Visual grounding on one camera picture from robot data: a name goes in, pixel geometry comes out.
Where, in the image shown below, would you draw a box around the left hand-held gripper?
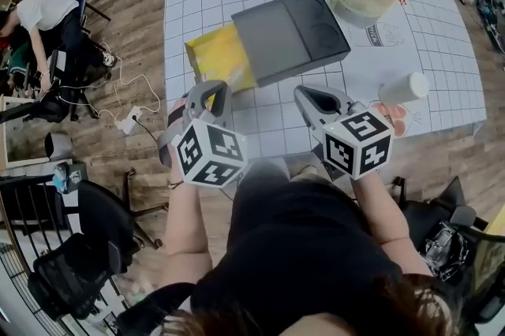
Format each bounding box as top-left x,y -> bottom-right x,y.
157,80 -> 249,189

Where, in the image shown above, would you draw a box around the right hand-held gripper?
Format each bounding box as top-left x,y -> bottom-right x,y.
294,85 -> 395,181

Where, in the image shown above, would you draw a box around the yellow bag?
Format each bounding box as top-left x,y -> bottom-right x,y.
184,22 -> 260,95

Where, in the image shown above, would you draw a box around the dark grey tray box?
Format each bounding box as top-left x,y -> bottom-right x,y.
230,0 -> 352,88

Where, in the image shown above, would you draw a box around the person's right forearm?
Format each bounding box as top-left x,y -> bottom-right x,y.
350,168 -> 431,276

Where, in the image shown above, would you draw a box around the person's left forearm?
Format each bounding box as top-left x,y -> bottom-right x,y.
163,168 -> 214,284

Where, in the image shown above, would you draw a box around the black carton box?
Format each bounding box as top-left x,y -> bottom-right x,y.
66,162 -> 88,189

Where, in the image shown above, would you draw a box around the person's left hand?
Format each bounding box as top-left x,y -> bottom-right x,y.
168,97 -> 189,129

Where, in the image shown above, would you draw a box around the white paper cup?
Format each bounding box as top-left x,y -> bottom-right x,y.
378,72 -> 430,106

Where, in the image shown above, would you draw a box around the white power strip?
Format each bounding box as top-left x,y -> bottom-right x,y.
114,105 -> 144,135

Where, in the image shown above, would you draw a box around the person's legs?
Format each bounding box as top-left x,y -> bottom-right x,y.
242,159 -> 328,189

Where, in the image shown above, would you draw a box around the black office chair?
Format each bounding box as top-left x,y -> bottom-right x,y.
0,38 -> 115,125
27,167 -> 170,322
394,176 -> 505,336

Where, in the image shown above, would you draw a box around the person's torso in black shirt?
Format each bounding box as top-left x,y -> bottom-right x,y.
116,180 -> 466,336

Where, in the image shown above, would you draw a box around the white waste bin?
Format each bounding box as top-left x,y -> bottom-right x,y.
43,131 -> 74,162

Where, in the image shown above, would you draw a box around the teal packet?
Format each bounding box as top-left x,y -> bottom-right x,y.
53,162 -> 72,193

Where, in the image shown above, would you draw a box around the shiny metallic bag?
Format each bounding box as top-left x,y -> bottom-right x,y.
424,222 -> 470,282

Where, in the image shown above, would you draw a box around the black blue equipment bundle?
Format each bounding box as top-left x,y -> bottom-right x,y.
471,0 -> 505,52

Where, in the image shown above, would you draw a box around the yellow board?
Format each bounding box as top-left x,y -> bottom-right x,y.
484,203 -> 505,237

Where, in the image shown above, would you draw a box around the black metal rack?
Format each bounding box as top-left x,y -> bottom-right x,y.
0,174 -> 80,327

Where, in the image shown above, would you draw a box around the wooden framed board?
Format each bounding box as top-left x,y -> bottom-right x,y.
0,95 -> 52,170

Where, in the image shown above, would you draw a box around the black cable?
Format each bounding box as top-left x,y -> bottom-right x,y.
133,117 -> 163,147

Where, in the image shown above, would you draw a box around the white cable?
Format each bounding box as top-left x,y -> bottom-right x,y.
58,42 -> 162,122

